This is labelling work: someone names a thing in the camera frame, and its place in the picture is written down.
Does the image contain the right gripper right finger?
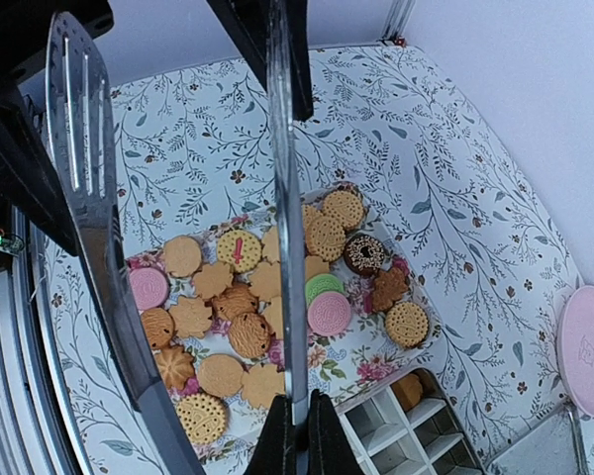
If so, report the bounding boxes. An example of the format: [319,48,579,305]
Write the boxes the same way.
[207,0,314,121]

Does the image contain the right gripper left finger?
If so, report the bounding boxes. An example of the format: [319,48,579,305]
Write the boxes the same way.
[0,1,114,255]

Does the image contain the metal tongs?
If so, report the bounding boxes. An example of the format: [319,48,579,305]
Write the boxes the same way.
[46,1,314,474]

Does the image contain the floral cookie tray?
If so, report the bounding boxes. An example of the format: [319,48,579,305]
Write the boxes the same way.
[129,182,441,474]

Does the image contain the compartment tin box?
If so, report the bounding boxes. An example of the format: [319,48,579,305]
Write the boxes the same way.
[340,368,485,475]

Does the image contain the floral tablecloth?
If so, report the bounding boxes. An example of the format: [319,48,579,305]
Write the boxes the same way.
[29,44,594,475]

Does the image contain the pink round cookie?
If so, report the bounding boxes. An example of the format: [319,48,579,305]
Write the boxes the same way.
[130,267,169,312]

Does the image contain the swirl butter cookie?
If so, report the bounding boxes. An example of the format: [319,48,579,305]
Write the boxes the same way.
[154,345,195,390]

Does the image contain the chocolate sprinkle donut cookie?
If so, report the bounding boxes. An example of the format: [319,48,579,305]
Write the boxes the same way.
[343,234,386,276]

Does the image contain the green sandwich cookie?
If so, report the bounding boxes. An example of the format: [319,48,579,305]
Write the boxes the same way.
[305,273,345,306]

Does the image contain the pink sandwich cookie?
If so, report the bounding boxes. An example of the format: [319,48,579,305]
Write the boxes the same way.
[307,291,351,336]

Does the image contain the round cream sandwich cookie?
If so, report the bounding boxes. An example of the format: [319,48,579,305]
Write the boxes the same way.
[175,393,228,445]

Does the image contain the round biscuit top right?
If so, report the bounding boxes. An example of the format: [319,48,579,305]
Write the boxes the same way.
[385,302,430,348]

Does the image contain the pink plate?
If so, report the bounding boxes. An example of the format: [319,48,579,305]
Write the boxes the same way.
[556,285,594,418]

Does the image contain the metal tin lid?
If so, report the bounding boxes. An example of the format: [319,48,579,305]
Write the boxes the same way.
[486,402,589,475]

